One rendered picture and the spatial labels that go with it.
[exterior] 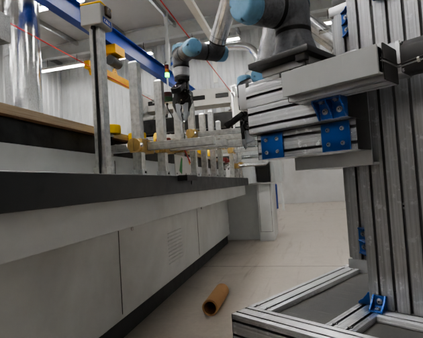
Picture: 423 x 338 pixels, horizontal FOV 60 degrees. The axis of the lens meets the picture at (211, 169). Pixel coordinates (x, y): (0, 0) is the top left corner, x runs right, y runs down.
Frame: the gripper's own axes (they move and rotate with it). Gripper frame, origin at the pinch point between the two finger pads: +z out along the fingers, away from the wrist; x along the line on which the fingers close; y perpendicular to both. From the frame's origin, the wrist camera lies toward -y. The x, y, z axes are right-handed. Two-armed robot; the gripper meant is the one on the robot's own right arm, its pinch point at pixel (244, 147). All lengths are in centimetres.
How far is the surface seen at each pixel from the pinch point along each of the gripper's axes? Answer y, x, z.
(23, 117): -50, -93, -5
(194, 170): -31.8, 19.3, 8.7
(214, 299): -20, 1, 75
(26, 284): -52, -91, 43
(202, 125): -32, 44, -20
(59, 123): -49, -76, -5
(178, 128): -31.8, -5.7, -11.6
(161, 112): -31.0, -30.7, -15.2
